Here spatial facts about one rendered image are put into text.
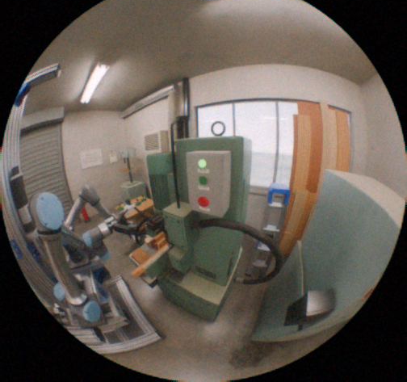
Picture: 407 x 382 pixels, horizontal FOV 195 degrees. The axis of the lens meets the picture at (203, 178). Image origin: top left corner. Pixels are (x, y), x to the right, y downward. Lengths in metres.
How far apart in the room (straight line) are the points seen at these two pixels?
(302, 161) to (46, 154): 4.52
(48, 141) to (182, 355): 3.96
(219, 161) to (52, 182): 3.47
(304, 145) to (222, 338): 2.18
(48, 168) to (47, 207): 3.03
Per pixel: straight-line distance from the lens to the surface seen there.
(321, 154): 1.75
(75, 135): 3.55
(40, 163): 3.54
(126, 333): 1.46
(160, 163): 0.52
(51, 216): 0.49
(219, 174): 0.26
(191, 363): 1.55
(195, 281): 0.77
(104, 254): 0.77
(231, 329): 1.51
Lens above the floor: 1.50
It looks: 16 degrees down
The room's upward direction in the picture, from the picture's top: 2 degrees counter-clockwise
